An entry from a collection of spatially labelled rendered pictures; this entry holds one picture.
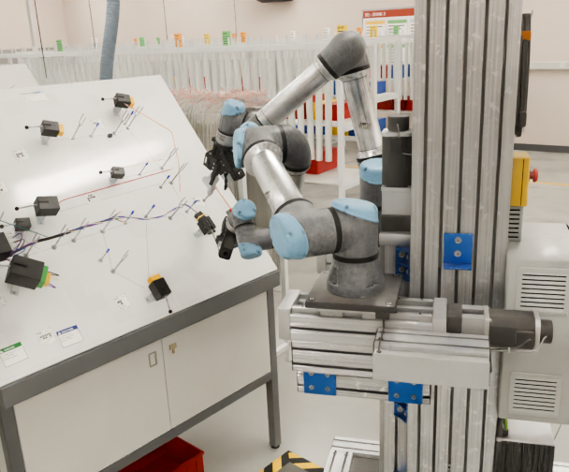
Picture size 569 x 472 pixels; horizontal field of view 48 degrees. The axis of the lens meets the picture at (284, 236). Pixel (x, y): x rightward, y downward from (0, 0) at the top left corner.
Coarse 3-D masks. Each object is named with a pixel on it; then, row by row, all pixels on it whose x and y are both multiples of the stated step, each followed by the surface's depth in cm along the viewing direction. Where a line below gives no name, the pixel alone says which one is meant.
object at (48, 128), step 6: (42, 120) 227; (24, 126) 225; (30, 126) 225; (36, 126) 226; (42, 126) 227; (48, 126) 227; (54, 126) 228; (42, 132) 227; (48, 132) 227; (54, 132) 228; (42, 138) 232; (48, 138) 232; (42, 144) 232; (48, 144) 234
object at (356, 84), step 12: (360, 36) 210; (348, 72) 206; (360, 72) 206; (348, 84) 209; (360, 84) 209; (348, 96) 211; (360, 96) 209; (348, 108) 214; (360, 108) 211; (372, 108) 212; (360, 120) 212; (372, 120) 212; (360, 132) 213; (372, 132) 213; (360, 144) 215; (372, 144) 214; (360, 156) 216; (372, 156) 213
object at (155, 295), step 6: (156, 282) 218; (162, 282) 220; (150, 288) 220; (156, 288) 217; (162, 288) 218; (168, 288) 220; (150, 294) 223; (156, 294) 218; (162, 294) 217; (168, 294) 221; (150, 300) 224; (156, 300) 219; (168, 306) 219; (168, 312) 219
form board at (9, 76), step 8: (24, 64) 557; (0, 72) 535; (8, 72) 540; (16, 72) 546; (24, 72) 552; (0, 80) 531; (8, 80) 536; (16, 80) 541; (24, 80) 547; (32, 80) 552; (0, 88) 526; (8, 88) 532
